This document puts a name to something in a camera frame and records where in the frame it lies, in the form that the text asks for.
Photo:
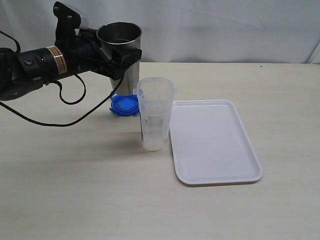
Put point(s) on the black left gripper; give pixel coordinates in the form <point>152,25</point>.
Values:
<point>82,48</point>

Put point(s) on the stainless steel tumbler cup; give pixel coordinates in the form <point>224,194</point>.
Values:
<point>121,44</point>

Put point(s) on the blue plastic lid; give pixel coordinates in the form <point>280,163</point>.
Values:
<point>124,105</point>

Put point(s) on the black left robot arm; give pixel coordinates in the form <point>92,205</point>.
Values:
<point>24,72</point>

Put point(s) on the clear plastic tall container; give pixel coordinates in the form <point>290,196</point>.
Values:
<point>155,101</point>

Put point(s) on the white rectangular plastic tray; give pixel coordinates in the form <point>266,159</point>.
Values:
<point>210,144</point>

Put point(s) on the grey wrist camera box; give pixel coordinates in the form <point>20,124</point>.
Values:
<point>84,19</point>

